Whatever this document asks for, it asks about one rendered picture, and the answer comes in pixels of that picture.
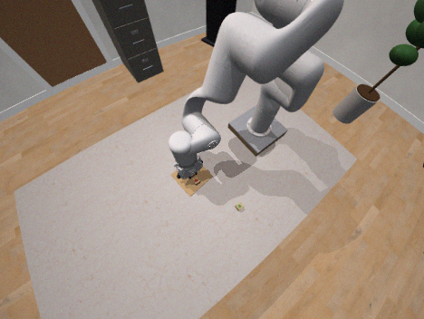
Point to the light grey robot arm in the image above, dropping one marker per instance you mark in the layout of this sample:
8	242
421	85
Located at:
246	45

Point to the tan flat mat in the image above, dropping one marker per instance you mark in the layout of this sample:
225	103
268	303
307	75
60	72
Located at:
188	185

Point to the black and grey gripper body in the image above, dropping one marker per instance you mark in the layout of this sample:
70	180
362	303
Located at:
186	173

